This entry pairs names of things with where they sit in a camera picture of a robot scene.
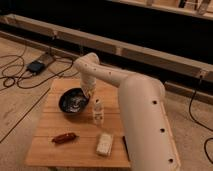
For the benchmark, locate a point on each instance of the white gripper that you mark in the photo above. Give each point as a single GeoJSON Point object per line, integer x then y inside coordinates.
{"type": "Point", "coordinates": [88, 87]}

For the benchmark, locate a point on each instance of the dark ceramic bowl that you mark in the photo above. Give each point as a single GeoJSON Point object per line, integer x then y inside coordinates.
{"type": "Point", "coordinates": [73, 101]}

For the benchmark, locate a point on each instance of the small clear plastic bottle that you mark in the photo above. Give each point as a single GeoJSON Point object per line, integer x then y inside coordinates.
{"type": "Point", "coordinates": [98, 112]}

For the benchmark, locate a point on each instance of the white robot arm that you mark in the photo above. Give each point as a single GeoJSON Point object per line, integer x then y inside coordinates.
{"type": "Point", "coordinates": [149, 139]}

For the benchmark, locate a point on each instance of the wooden table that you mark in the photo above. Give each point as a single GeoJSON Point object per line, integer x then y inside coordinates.
{"type": "Point", "coordinates": [81, 152]}

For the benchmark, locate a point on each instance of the blue power adapter box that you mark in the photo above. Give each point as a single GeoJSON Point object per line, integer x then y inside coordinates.
{"type": "Point", "coordinates": [35, 67]}

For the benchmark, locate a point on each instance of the red sausage snack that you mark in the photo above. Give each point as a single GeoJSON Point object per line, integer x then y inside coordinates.
{"type": "Point", "coordinates": [64, 138]}

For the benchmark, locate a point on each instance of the white sponge block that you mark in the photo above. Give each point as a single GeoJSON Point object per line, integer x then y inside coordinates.
{"type": "Point", "coordinates": [104, 146]}

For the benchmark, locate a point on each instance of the brown chocolate bar wrapper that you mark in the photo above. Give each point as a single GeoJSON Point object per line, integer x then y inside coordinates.
{"type": "Point", "coordinates": [125, 144]}

